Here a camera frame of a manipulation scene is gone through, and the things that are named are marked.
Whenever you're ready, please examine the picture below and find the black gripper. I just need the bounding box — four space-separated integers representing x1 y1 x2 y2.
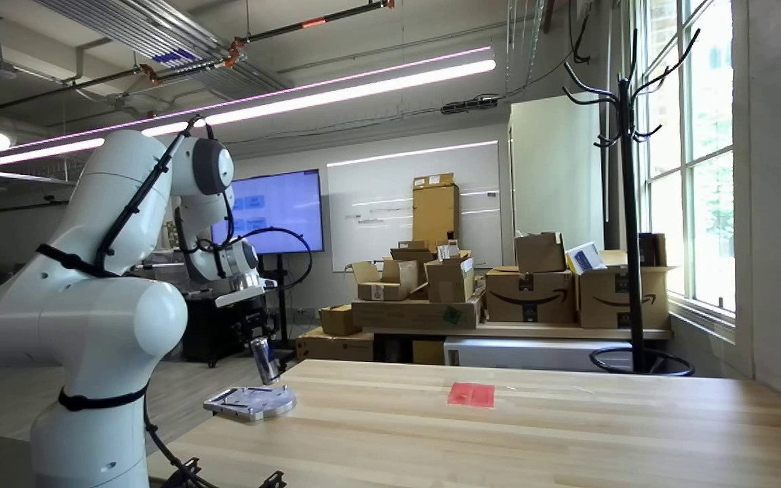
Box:
229 301 286 364

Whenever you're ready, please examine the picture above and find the silver tin can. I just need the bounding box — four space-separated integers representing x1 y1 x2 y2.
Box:
247 335 281 387

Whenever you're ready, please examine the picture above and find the flat metal plate object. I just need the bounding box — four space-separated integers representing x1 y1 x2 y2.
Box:
200 383 297 425

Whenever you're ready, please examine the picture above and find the black rolling TV stand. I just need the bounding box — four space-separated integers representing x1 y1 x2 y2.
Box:
261 252 296 366

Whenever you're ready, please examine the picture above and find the black cart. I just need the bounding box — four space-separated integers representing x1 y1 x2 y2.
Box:
179 285 275 366

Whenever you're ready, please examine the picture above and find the large labelled cardboard box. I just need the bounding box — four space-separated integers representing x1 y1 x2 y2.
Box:
296 326 376 364

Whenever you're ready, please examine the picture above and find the small cube cardboard box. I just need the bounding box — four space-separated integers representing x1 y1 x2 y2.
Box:
316 303 362 338

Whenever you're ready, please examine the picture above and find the small labelled cardboard box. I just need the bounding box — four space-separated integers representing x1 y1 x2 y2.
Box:
354 280 410 303

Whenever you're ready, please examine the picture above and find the large TV screen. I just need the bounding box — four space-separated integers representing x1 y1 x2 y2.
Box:
212 168 328 257

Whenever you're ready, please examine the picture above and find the open flap cardboard box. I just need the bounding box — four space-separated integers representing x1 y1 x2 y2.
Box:
350 257 425 288

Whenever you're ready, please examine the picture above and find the long flat cardboard box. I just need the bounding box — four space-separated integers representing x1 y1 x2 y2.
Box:
350 296 486 334

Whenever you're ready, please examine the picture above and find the upright medium cardboard box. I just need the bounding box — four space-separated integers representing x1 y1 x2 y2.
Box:
423 252 478 307

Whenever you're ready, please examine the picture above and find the red tape marker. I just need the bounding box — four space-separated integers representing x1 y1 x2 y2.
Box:
446 380 499 408

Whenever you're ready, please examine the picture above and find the tall upright cardboard box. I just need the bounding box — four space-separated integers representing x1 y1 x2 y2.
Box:
410 171 460 252

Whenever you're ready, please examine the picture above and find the black leg wooden bench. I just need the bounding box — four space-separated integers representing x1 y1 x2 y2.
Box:
370 320 674 366

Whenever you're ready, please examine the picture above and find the long ceiling light strip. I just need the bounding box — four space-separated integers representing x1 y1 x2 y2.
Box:
0 45 499 174

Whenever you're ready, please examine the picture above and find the white long radiator unit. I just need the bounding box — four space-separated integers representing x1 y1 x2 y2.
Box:
441 335 635 373

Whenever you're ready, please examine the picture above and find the Amazon smile cardboard box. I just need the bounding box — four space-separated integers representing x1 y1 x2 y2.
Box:
482 266 581 327
571 263 671 330

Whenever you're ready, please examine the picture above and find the plain stacked cardboard box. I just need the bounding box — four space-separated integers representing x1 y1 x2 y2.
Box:
513 231 567 277

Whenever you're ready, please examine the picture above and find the black ceiling pipe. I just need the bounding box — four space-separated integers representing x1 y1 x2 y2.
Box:
0 0 398 117

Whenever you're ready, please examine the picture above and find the white tall cabinet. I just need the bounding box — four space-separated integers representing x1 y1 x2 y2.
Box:
507 91 608 252

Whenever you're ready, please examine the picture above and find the black coat rack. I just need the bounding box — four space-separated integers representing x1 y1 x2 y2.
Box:
559 23 704 377

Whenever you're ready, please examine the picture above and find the dark small cardboard box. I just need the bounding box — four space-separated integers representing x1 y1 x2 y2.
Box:
638 231 670 270

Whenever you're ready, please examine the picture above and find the large paned window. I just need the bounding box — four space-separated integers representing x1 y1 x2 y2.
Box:
631 0 739 320

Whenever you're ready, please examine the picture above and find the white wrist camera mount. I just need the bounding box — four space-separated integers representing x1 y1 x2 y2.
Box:
212 281 269 311

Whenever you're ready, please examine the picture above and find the black base cable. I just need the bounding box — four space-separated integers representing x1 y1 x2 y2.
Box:
141 395 289 488

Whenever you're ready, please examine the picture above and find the wall whiteboard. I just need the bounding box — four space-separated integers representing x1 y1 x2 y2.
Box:
326 139 505 273

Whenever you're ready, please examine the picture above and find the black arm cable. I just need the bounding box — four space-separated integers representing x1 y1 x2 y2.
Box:
88 114 316 296

